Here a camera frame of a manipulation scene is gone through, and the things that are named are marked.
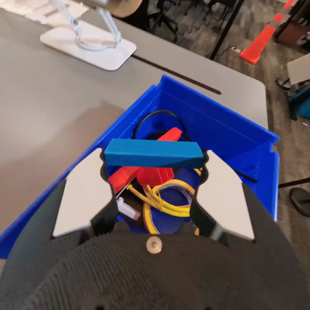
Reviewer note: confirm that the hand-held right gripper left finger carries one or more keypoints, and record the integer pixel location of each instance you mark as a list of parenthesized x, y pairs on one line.
[(82, 193)]

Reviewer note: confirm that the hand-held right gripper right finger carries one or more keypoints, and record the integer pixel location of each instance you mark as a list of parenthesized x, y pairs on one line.
[(222, 193)]

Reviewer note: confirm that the blue bin with marker sticker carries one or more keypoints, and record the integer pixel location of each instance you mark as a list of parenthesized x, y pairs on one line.
[(218, 126)]

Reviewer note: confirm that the red plastic block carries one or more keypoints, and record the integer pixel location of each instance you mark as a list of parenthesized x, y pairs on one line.
[(155, 176)]

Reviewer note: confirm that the blue foam block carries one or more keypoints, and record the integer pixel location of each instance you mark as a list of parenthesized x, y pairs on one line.
[(152, 152)]

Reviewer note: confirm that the red plastic wedge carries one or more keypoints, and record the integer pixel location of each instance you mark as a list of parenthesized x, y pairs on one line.
[(122, 178)]

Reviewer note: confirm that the yellow tape roll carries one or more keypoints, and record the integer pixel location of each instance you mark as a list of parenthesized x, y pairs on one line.
[(146, 215)]

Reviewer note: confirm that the person's black shoe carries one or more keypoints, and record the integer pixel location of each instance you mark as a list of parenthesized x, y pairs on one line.
[(301, 201)]

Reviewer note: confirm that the orange plastic piece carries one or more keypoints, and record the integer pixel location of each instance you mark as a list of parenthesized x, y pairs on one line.
[(259, 43)]

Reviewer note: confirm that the wooden desk with black legs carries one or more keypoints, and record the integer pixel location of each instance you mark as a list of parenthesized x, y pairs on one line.
[(225, 29)]

